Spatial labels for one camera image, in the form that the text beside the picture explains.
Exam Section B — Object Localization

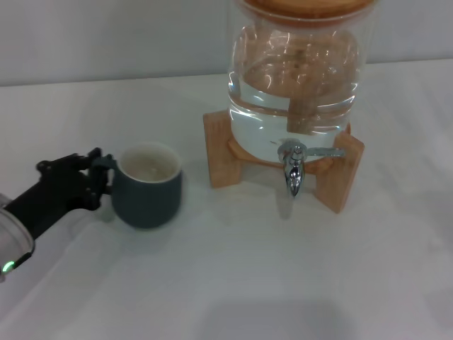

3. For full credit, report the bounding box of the round wooden jar lid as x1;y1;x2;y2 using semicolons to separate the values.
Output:
242;0;372;26

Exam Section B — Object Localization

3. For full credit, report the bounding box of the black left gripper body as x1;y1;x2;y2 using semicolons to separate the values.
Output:
4;152;92;254

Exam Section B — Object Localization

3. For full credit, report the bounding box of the black ceramic cup white inside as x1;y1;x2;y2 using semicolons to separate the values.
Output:
91;141;184;230

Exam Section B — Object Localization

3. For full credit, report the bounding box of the glass water dispenser jar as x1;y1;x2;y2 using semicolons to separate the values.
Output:
226;0;376;168

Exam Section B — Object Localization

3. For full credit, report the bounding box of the wooden dispenser stand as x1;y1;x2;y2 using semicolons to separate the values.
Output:
202;110;365;215

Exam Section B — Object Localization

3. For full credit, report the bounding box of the chrome faucet with lever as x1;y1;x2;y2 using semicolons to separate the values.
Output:
277;138;346;198

